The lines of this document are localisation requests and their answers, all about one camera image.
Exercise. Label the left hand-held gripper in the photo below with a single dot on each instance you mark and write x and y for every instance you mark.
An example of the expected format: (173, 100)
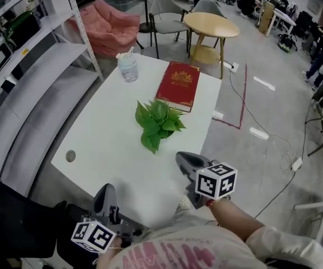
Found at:
(94, 234)

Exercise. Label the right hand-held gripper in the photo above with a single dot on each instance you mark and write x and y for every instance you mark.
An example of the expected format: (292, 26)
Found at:
(214, 179)

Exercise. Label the green potted plant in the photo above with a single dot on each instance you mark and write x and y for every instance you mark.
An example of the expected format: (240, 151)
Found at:
(157, 120)

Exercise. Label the person's left forearm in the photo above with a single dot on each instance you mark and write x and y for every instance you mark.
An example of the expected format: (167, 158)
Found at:
(117, 244)

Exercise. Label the person's right forearm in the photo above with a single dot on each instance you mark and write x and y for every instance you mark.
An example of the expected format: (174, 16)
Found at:
(234, 218)

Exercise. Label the person's white shoe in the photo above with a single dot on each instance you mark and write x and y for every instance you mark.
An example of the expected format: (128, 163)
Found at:
(184, 202)

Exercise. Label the person's beige trousers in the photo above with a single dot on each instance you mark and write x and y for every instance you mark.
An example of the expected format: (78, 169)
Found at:
(190, 217)

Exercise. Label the person's white printed shirt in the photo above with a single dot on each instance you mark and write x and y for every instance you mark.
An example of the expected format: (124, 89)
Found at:
(206, 251)

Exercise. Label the black fabric chair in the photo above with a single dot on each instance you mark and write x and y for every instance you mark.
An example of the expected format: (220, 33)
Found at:
(13, 220)

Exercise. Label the white power strip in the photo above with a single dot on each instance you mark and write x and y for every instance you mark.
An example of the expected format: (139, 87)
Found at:
(296, 164)

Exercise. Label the red hardcover book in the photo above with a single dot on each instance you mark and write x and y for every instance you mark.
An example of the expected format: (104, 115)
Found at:
(179, 84)

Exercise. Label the white square floor socket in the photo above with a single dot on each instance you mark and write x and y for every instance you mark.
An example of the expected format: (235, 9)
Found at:
(234, 67)

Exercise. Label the clear plastic water bottle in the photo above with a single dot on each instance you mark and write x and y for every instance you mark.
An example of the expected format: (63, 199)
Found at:
(127, 67)

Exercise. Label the black and green backpack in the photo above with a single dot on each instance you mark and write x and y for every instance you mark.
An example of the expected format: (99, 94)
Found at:
(285, 43)

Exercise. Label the round wooden side table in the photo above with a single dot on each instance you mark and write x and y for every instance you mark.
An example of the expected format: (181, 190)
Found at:
(210, 24)

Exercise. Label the white metal shelving rack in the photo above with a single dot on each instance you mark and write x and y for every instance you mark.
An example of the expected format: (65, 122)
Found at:
(38, 74)

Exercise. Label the black fan stand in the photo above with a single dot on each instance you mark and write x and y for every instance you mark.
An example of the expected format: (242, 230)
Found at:
(146, 24)

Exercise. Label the grey chair with dark legs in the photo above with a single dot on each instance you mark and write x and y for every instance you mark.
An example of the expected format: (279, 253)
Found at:
(165, 13)
(207, 6)

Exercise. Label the white office desk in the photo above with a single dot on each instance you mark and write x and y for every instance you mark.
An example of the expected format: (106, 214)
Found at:
(285, 17)

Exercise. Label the black office chair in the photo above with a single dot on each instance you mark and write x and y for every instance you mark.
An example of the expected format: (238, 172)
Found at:
(304, 24)

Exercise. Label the pink soft armchair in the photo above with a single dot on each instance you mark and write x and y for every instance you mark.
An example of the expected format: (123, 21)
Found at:
(109, 28)

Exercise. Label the black bag with green trim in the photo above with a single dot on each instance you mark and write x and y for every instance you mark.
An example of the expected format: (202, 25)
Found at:
(24, 28)

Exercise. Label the white metal frame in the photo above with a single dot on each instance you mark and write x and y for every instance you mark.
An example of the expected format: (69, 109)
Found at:
(322, 217)

